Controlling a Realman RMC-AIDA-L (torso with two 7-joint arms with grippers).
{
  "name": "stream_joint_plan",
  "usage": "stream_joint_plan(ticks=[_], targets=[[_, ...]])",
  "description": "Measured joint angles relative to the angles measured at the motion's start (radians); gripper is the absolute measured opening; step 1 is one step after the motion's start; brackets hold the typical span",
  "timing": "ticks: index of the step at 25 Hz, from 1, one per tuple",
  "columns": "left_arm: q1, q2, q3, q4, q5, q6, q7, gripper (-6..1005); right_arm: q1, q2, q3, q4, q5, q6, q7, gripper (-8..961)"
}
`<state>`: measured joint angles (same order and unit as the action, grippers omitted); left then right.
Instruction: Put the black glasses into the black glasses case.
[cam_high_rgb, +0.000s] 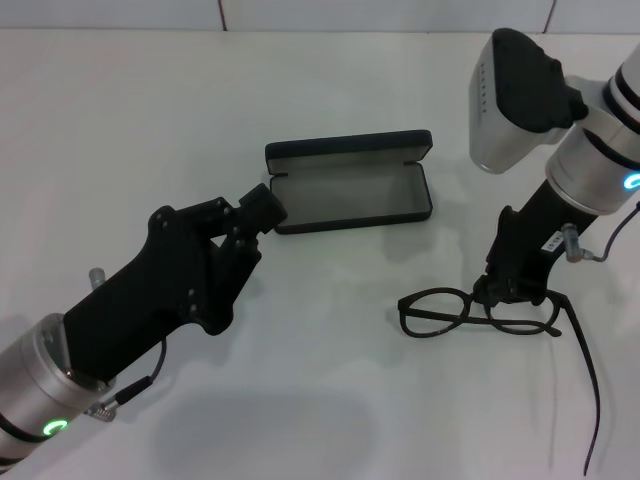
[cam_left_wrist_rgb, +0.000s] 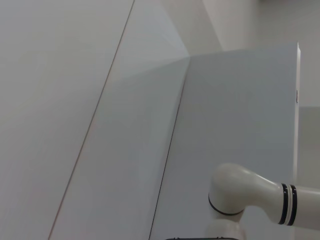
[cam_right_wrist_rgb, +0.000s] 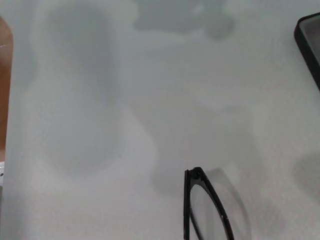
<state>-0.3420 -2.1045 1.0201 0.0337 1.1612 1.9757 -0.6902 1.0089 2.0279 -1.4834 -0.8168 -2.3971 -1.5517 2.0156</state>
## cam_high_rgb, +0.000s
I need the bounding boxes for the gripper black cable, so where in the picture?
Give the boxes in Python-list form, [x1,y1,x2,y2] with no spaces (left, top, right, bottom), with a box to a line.
[582,199,640,264]
[84,337,169,421]

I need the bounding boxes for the black glasses case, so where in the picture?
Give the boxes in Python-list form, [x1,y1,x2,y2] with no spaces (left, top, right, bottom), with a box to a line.
[263,128,434,236]

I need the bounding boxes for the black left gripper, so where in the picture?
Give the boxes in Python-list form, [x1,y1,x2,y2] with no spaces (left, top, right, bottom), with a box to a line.
[64,183,290,384]

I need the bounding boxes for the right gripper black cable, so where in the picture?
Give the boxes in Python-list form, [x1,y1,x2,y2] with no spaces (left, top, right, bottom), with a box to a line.
[582,199,640,264]

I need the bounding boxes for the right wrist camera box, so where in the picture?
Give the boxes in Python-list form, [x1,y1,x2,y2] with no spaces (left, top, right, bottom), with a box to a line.
[467,27,589,175]

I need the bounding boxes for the right gripper silver connector post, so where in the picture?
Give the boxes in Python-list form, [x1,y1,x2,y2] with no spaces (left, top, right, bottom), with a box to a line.
[559,223,587,264]

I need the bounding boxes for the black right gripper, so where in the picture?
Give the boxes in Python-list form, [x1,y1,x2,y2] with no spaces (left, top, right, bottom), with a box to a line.
[472,182,599,311]

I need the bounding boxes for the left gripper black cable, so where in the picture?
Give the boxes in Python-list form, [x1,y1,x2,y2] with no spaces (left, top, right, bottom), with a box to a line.
[84,337,169,421]

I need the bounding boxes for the black frame glasses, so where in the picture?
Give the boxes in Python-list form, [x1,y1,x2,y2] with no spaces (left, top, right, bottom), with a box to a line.
[398,287,601,476]

